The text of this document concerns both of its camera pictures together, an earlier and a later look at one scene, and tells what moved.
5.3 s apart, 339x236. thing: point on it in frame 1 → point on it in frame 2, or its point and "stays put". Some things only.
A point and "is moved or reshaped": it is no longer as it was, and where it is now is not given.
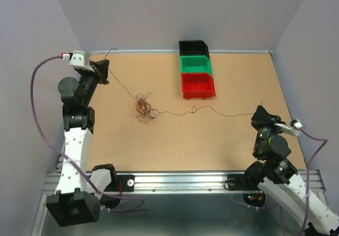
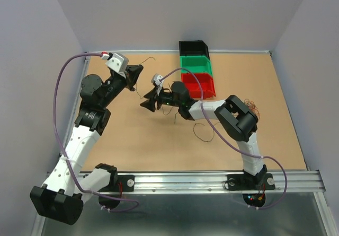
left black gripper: [100, 71] → [134, 71]
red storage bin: [197, 86] stays put
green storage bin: [195, 63] stays put
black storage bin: [194, 47] stays put
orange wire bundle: [144, 111] → [252, 106]
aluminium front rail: [203, 182] stays put
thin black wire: [168, 113] is moved or reshaped
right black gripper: [262, 117] → [150, 103]
